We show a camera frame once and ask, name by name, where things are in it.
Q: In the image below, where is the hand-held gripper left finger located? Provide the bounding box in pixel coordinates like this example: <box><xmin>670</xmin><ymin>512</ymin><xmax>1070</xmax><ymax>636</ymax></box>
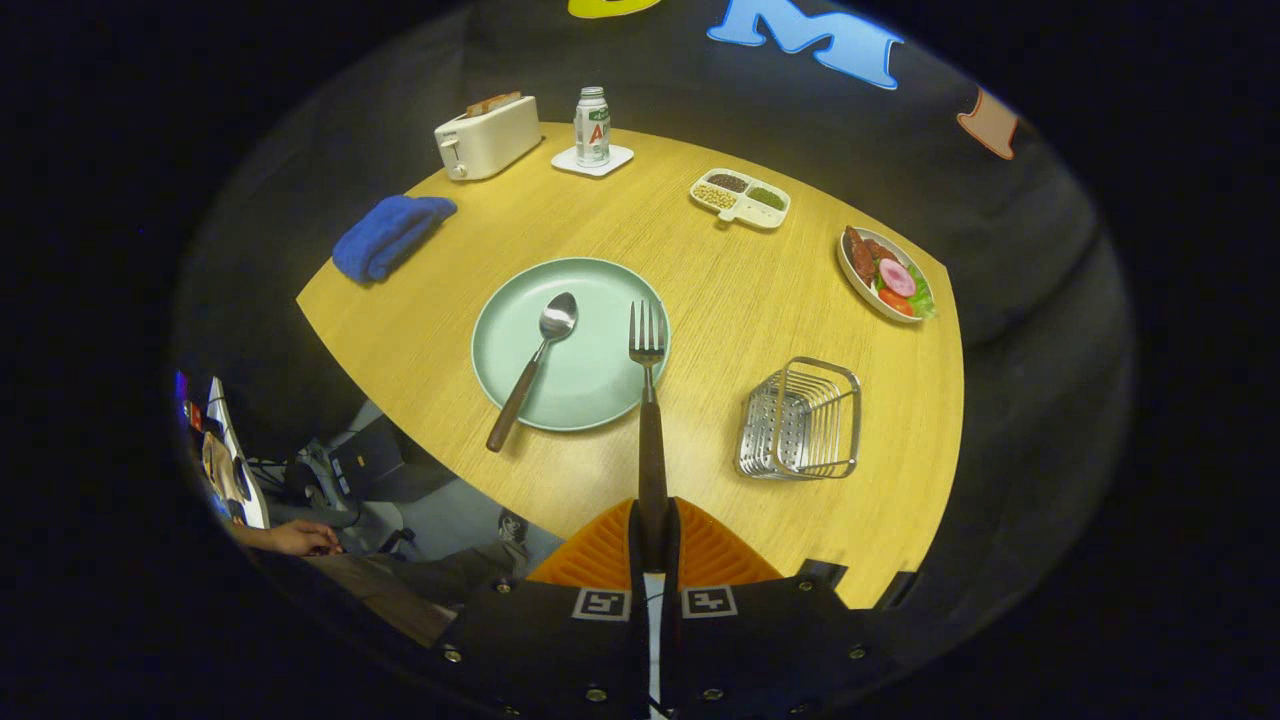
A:
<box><xmin>440</xmin><ymin>497</ymin><xmax>651</xmax><ymax>720</ymax></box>

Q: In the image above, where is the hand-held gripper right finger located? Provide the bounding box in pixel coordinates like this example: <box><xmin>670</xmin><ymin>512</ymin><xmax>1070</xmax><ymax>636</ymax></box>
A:
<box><xmin>660</xmin><ymin>497</ymin><xmax>901</xmax><ymax>720</ymax></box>

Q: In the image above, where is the fork with wooden handle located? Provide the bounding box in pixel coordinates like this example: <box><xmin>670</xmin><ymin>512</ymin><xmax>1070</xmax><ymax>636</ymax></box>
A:
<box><xmin>628</xmin><ymin>298</ymin><xmax>671</xmax><ymax>573</ymax></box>

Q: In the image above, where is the spoon with wooden handle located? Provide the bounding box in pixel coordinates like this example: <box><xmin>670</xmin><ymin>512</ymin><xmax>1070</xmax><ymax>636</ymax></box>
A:
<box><xmin>485</xmin><ymin>291</ymin><xmax>580</xmax><ymax>454</ymax></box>

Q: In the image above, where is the pale green round plate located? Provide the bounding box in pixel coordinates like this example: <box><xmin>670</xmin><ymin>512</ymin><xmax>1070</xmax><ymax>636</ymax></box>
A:
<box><xmin>471</xmin><ymin>257</ymin><xmax>671</xmax><ymax>433</ymax></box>

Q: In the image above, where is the dark office chair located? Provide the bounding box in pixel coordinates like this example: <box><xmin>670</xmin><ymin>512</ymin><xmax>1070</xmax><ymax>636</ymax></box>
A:
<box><xmin>285</xmin><ymin>415</ymin><xmax>461</xmax><ymax>531</ymax></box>

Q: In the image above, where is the white oval food plate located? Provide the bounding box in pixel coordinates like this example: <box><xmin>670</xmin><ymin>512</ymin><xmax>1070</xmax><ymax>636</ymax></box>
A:
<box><xmin>836</xmin><ymin>225</ymin><xmax>938</xmax><ymax>324</ymax></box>

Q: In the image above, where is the white divided dish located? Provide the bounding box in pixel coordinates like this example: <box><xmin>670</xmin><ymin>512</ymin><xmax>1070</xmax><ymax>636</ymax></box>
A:
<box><xmin>688</xmin><ymin>167</ymin><xmax>792</xmax><ymax>231</ymax></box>

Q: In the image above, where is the brown meat piece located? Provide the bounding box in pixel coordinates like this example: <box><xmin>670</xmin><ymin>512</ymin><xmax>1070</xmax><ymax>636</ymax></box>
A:
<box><xmin>845</xmin><ymin>226</ymin><xmax>896</xmax><ymax>283</ymax></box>

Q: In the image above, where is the green lettuce leaf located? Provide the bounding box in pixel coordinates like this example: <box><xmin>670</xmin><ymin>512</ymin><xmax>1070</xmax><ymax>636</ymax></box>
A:
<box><xmin>905</xmin><ymin>265</ymin><xmax>938</xmax><ymax>321</ymax></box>

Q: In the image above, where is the white square coaster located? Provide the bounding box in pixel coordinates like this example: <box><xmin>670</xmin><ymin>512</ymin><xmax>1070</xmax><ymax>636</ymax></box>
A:
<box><xmin>550</xmin><ymin>143</ymin><xmax>635</xmax><ymax>179</ymax></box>

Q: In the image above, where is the blue folded cloth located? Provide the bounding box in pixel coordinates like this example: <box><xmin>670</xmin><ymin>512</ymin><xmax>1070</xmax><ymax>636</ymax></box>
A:
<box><xmin>331</xmin><ymin>194</ymin><xmax>459</xmax><ymax>284</ymax></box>

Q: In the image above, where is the white bottle with green label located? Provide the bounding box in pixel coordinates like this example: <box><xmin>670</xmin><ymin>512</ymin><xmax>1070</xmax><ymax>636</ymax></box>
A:
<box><xmin>573</xmin><ymin>86</ymin><xmax>612</xmax><ymax>169</ymax></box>

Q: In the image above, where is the white toaster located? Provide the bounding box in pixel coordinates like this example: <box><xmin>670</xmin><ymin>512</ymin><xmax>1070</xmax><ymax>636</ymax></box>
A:
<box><xmin>433</xmin><ymin>94</ymin><xmax>543</xmax><ymax>182</ymax></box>

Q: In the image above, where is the metal wire basket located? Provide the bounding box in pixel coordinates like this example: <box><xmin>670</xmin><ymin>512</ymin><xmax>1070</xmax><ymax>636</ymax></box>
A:
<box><xmin>734</xmin><ymin>356</ymin><xmax>863</xmax><ymax>482</ymax></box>

